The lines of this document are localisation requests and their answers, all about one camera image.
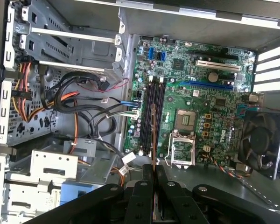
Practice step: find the black case fan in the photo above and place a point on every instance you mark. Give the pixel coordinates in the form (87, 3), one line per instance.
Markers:
(261, 140)

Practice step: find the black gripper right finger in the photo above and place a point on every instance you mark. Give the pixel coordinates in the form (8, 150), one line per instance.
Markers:
(177, 210)

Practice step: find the round coin cell battery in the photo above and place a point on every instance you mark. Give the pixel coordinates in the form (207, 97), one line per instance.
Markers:
(213, 77)

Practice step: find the blue expansion slot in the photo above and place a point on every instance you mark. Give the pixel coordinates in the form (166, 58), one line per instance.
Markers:
(205, 85)

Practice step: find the silver metal drive cage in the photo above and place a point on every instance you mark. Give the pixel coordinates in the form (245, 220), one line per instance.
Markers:
(53, 163)

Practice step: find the metal socket cover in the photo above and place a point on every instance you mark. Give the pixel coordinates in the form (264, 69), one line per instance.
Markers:
(182, 164)

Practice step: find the CPU socket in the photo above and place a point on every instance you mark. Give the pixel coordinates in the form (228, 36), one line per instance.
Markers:
(186, 120)

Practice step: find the grey disk bay cage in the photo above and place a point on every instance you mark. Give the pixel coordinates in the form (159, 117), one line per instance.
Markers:
(84, 53)

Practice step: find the green motherboard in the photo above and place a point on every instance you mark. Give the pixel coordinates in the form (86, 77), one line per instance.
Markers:
(200, 105)

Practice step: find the black RAM slot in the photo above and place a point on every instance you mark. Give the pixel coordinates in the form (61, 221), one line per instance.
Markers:
(162, 116)
(150, 112)
(158, 93)

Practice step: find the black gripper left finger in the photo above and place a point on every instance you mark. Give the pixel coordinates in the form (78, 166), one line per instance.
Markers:
(140, 205)

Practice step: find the dark RAM stick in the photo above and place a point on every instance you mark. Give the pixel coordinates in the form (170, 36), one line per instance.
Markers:
(154, 140)

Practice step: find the black PC case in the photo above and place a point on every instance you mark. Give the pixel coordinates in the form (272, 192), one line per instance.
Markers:
(189, 23)

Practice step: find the blue plastic drive latch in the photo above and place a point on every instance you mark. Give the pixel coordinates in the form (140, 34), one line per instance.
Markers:
(77, 193)

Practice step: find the grey power supply unit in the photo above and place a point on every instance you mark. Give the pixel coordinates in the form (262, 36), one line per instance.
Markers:
(191, 173)

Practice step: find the white expansion slot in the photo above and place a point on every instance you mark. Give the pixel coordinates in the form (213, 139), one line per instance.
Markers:
(217, 65)

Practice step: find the black expansion slot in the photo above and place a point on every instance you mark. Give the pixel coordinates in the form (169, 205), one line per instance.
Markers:
(214, 56)

